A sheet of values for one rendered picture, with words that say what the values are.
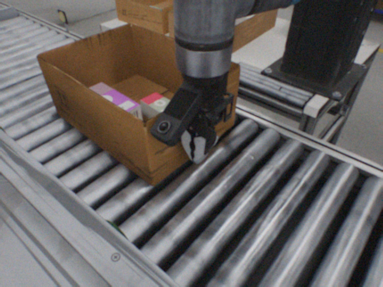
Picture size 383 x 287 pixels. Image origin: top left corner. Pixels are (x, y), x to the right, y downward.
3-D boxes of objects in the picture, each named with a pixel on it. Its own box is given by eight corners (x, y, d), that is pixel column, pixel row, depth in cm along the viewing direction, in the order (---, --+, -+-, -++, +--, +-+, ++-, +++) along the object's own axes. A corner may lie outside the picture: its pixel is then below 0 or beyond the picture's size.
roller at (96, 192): (208, 109, 92) (221, 116, 90) (56, 218, 62) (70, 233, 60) (210, 95, 88) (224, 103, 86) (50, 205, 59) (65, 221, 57)
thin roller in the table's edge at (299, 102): (307, 99, 87) (228, 70, 100) (304, 102, 86) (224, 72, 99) (305, 105, 88) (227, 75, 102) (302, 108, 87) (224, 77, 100)
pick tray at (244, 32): (276, 26, 129) (280, 1, 123) (226, 57, 107) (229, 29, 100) (221, 12, 143) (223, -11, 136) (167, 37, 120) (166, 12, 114)
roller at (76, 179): (199, 89, 89) (190, 94, 93) (37, 192, 60) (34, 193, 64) (208, 103, 90) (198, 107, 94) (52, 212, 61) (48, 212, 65)
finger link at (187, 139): (209, 151, 65) (211, 117, 59) (192, 165, 61) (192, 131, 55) (198, 144, 66) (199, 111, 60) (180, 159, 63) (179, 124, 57)
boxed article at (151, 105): (157, 106, 84) (155, 91, 81) (182, 121, 78) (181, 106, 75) (142, 114, 81) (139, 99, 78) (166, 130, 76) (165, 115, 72)
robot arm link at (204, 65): (209, 58, 41) (159, 39, 45) (207, 89, 44) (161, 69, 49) (244, 37, 46) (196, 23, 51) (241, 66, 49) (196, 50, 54)
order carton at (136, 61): (235, 124, 78) (243, 64, 67) (152, 188, 62) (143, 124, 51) (138, 74, 98) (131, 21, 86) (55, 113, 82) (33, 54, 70)
